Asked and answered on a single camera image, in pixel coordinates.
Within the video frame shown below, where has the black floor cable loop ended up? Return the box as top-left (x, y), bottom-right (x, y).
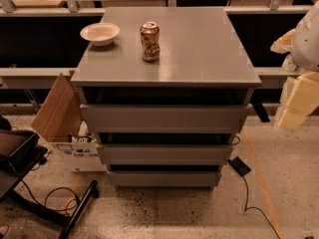
top-left (20, 179), bottom-right (82, 217)

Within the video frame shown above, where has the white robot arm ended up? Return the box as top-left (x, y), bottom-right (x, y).
top-left (270, 1), bottom-right (319, 131)

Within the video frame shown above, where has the grey drawer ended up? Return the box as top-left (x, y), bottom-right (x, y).
top-left (97, 144), bottom-right (232, 165)
top-left (108, 171), bottom-right (221, 187)
top-left (81, 105), bottom-right (248, 133)

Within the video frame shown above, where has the grey drawer cabinet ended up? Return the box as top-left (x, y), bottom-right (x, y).
top-left (72, 7), bottom-right (260, 174)

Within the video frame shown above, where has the grey bottom drawer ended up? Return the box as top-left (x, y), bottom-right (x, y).
top-left (108, 171), bottom-right (221, 187)

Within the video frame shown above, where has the black rolling stand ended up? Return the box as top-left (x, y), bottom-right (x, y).
top-left (0, 129), bottom-right (99, 239)

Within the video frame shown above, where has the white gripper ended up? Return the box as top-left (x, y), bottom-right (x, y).
top-left (275, 72), bottom-right (319, 130)

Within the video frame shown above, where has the black power adapter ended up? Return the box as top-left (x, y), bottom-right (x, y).
top-left (228, 156), bottom-right (251, 176)

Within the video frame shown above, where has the clear pump bottle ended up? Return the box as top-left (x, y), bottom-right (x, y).
top-left (282, 54), bottom-right (297, 72)

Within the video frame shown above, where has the grey top drawer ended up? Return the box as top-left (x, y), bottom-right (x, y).
top-left (81, 105), bottom-right (248, 133)

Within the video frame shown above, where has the open cardboard box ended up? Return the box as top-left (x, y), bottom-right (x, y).
top-left (32, 74), bottom-right (107, 172)

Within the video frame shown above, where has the crushed golden soda can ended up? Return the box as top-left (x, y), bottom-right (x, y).
top-left (140, 22), bottom-right (160, 62)

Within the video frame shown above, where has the white bowl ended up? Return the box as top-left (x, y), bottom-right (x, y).
top-left (80, 23), bottom-right (120, 47)

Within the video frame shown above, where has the black adapter cable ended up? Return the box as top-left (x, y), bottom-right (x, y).
top-left (240, 174), bottom-right (282, 239)

